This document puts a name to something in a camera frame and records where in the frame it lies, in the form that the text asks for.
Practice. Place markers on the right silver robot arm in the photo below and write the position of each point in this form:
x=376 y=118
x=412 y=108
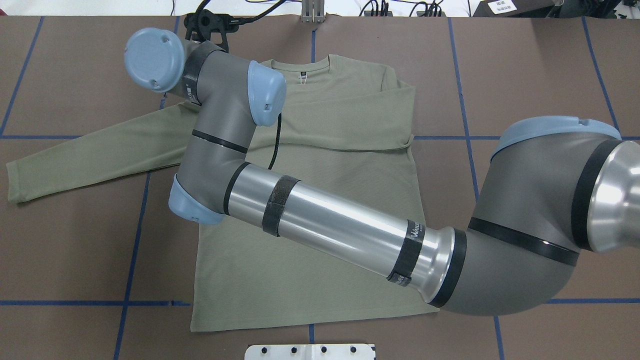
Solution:
x=556 y=185

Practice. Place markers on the aluminium frame post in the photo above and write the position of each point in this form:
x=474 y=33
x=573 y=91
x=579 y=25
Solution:
x=313 y=11

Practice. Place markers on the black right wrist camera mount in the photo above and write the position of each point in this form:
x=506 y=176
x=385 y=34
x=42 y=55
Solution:
x=201 y=25

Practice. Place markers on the olive green long-sleeve shirt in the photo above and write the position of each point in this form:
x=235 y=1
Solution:
x=304 y=175

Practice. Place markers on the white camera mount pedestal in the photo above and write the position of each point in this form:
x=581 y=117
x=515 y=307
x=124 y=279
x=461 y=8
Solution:
x=322 y=351

